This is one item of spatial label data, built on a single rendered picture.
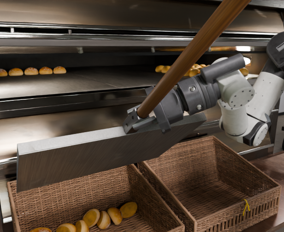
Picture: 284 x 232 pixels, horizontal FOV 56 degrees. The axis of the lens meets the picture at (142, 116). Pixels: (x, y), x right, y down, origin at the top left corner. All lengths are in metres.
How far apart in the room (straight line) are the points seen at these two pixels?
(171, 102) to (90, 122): 0.71
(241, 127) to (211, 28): 0.43
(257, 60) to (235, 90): 1.60
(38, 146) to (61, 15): 0.68
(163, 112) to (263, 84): 0.40
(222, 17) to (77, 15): 0.87
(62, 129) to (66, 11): 0.50
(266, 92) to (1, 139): 1.00
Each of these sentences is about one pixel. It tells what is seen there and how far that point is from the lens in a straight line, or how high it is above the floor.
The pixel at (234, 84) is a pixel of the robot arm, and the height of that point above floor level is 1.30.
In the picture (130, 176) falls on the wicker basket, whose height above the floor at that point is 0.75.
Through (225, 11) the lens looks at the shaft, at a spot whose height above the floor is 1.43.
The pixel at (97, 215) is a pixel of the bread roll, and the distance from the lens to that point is 1.29.
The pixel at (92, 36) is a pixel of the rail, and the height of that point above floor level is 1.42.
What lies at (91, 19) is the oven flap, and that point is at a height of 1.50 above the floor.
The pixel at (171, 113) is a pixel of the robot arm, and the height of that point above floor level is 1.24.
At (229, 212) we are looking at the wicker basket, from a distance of 1.26.
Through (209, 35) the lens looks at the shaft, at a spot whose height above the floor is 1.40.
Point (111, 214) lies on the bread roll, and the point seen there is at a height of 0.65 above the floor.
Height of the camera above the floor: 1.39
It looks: 15 degrees down
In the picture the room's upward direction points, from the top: straight up
